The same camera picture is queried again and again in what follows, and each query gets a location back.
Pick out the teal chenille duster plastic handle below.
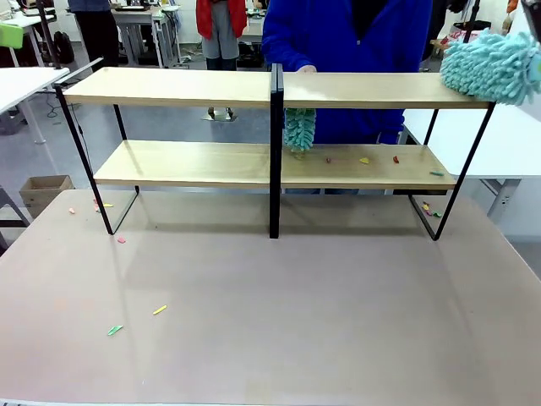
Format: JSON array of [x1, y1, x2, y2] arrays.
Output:
[[439, 27, 541, 107]]

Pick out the person's right forearm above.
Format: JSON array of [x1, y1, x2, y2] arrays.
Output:
[[261, 29, 317, 73]]

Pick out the white table with drawer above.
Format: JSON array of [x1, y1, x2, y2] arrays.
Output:
[[399, 99, 541, 225]]

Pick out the person in blue jacket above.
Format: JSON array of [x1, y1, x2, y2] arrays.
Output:
[[260, 0, 434, 147]]

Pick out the person in red vest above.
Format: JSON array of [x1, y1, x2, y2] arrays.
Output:
[[195, 0, 249, 72]]

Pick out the metal floor socket plate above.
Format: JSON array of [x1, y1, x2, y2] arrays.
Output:
[[201, 107, 238, 123]]

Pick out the grey desk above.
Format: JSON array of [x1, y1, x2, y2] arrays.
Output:
[[112, 4, 183, 69]]

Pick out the person in black trousers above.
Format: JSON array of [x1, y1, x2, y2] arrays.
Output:
[[67, 0, 122, 69]]

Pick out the black backpack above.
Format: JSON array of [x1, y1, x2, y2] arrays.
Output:
[[52, 31, 76, 64]]

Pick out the black stand pole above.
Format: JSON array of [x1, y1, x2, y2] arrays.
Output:
[[36, 0, 64, 71]]

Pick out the cardboard box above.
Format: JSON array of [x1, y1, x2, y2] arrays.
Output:
[[19, 174, 76, 219]]

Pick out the green chair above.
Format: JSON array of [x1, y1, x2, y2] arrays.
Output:
[[0, 21, 25, 69]]

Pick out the wooden shelf rack black frame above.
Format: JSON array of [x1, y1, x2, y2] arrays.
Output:
[[276, 63, 498, 242], [52, 63, 278, 240]]

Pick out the grey metal rail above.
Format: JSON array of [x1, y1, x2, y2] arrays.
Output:
[[53, 57, 105, 89]]

